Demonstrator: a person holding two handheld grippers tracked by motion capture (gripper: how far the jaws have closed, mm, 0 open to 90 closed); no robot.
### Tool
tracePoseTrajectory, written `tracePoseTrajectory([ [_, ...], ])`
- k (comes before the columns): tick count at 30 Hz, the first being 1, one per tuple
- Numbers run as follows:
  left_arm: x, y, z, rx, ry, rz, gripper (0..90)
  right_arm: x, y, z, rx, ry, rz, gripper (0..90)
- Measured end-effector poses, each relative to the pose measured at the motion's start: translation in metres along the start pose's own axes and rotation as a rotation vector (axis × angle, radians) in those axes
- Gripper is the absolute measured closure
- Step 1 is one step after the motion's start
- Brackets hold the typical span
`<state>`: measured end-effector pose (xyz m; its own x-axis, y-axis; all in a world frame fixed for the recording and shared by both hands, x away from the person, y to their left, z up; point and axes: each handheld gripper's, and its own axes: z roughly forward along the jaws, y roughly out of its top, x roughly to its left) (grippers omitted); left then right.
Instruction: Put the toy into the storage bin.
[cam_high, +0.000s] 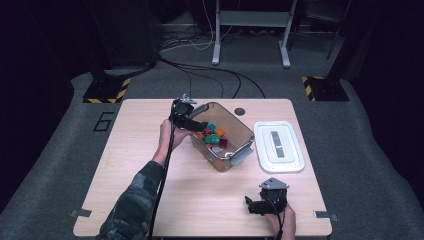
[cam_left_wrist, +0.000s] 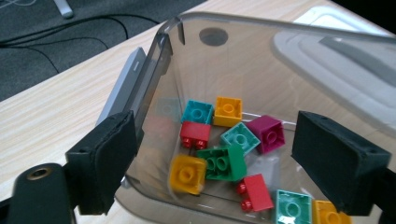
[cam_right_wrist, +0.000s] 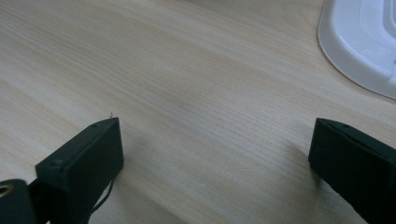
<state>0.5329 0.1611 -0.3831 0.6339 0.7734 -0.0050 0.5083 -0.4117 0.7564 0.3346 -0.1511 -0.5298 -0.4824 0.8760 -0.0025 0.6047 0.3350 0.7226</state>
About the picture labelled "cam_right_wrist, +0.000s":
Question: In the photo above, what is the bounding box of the thin black gripper wire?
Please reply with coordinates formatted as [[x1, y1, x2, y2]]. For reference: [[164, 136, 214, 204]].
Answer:
[[90, 178, 116, 216]]

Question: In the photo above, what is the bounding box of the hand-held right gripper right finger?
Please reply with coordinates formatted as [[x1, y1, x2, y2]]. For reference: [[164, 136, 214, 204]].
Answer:
[[307, 117, 396, 224]]

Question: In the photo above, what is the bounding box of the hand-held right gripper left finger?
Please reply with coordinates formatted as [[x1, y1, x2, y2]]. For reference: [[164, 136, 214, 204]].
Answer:
[[35, 117, 125, 224]]

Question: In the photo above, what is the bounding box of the white storage box lid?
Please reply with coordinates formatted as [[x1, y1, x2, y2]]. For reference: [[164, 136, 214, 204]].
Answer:
[[317, 0, 396, 101]]

